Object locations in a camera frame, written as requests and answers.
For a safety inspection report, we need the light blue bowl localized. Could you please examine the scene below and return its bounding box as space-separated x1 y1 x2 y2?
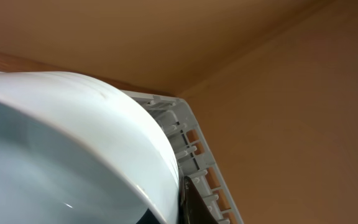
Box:
0 72 179 223

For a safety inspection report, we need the grey dishwasher rack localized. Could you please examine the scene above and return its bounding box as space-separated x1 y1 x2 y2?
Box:
125 91 244 223

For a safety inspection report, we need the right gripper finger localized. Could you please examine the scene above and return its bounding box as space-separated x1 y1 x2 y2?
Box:
178 176 218 224

